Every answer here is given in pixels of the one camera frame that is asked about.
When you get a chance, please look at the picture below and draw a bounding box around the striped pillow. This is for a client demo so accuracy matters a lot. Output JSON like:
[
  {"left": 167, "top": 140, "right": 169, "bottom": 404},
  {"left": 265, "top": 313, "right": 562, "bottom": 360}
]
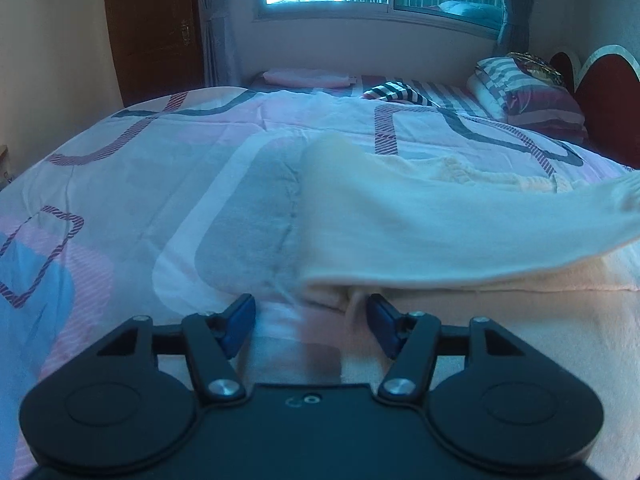
[{"left": 467, "top": 56, "right": 589, "bottom": 144}]

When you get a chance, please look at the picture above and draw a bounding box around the folded pink cloth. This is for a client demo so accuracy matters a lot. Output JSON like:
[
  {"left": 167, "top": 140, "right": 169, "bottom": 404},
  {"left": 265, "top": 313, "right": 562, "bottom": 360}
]
[{"left": 262, "top": 67, "right": 359, "bottom": 89}]

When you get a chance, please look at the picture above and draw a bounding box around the navy red striped garment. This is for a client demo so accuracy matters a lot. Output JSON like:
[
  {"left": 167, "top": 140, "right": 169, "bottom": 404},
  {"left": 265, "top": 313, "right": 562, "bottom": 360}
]
[{"left": 362, "top": 80, "right": 442, "bottom": 107}]

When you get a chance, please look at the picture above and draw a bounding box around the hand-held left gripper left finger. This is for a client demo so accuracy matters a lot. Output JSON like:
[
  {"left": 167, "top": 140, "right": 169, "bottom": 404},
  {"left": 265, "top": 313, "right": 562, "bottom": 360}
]
[{"left": 97, "top": 294, "right": 257, "bottom": 405}]

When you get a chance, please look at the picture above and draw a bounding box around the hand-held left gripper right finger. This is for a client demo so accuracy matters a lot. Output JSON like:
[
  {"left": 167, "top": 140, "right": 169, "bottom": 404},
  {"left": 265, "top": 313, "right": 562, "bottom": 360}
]
[{"left": 366, "top": 294, "right": 527, "bottom": 407}]

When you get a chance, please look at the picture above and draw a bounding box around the gold patterned cloth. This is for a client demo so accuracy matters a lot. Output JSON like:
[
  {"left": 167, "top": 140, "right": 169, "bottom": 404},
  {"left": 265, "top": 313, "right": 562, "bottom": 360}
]
[{"left": 505, "top": 51, "right": 569, "bottom": 89}]

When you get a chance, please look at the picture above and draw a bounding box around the red heart-shaped headboard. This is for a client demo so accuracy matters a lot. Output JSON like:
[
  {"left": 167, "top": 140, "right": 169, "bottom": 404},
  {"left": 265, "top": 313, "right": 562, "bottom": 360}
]
[{"left": 549, "top": 44, "right": 640, "bottom": 170}]

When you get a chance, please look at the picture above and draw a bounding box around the grey blue curtain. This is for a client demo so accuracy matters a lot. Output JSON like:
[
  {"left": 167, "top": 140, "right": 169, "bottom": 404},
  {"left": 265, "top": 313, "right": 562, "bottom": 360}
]
[
  {"left": 189, "top": 0, "right": 242, "bottom": 89},
  {"left": 496, "top": 0, "right": 547, "bottom": 59}
]

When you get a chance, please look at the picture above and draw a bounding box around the bed with striped sheet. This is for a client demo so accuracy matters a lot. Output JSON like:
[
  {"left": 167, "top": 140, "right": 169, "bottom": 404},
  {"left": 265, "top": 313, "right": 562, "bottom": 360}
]
[{"left": 249, "top": 71, "right": 507, "bottom": 122}]

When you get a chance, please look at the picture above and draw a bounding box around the cream fleece garment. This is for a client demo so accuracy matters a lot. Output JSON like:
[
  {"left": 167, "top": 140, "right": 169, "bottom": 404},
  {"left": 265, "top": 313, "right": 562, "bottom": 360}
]
[{"left": 295, "top": 132, "right": 640, "bottom": 473}]

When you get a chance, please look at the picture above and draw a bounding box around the brown wooden wardrobe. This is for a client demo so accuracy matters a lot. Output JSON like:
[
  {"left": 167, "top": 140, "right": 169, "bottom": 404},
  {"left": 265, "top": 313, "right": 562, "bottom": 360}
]
[{"left": 102, "top": 0, "right": 207, "bottom": 109}]

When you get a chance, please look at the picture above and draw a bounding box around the pink patterned quilt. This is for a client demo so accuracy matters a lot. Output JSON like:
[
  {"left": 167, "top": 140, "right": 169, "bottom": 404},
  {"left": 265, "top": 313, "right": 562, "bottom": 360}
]
[{"left": 0, "top": 85, "right": 640, "bottom": 480}]

